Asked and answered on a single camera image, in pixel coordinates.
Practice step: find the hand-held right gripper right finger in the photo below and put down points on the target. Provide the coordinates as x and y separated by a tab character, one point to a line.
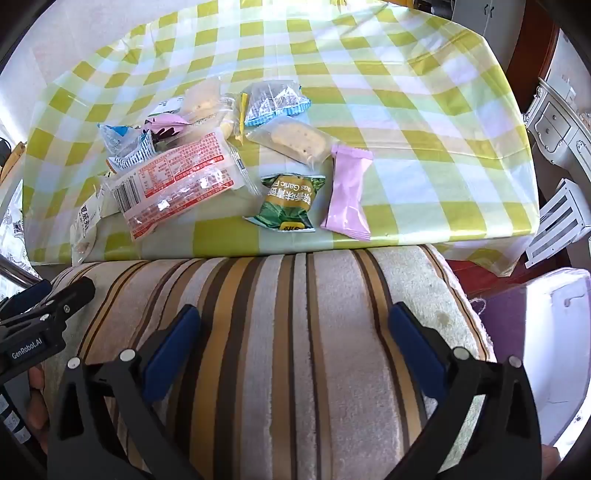
415	350

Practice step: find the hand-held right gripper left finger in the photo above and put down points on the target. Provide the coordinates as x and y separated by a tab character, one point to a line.
171	355

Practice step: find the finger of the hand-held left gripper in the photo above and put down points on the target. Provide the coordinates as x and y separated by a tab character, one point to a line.
74	295
34	291

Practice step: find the white and purple storage box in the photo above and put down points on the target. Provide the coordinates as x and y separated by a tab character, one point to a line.
549	350

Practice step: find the small pink printed snack packet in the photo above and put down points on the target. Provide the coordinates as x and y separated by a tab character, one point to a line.
166	122

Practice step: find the clear cake slice packet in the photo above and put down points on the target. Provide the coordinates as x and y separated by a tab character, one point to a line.
295	138

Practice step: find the person's left hand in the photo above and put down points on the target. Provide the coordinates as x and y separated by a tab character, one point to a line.
37	401

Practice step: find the chrome metal rod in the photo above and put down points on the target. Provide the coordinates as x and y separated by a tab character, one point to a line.
21	272

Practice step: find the striped chair cushion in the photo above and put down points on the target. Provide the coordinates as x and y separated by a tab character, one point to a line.
286	346

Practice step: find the blue and white snack packet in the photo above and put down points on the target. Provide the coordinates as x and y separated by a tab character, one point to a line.
124	147

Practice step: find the large red-printed clear packet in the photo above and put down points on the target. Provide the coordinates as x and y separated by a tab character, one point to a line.
180	180

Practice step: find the large pink snack packet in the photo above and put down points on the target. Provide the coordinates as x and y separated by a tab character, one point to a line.
348	194

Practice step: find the green pea snack packet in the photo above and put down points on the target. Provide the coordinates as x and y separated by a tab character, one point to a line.
288	203

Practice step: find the white slatted stool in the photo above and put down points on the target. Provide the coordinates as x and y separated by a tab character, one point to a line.
558	221

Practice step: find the clear yellow cake packet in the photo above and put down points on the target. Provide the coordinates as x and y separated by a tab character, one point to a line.
225	121

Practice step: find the clear bread packet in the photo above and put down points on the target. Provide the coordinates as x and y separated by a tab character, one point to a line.
201	97

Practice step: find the green checkered tablecloth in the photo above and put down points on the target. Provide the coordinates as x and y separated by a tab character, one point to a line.
392	115

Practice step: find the yellow stick snack packet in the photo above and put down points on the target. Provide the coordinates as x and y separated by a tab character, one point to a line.
241	117

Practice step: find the white ornate dresser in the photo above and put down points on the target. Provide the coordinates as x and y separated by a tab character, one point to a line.
554	124

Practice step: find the clear blue-edged snack packet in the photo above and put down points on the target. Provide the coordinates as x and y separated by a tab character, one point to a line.
272	104

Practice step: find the white cabinet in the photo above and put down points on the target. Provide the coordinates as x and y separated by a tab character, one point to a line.
489	16

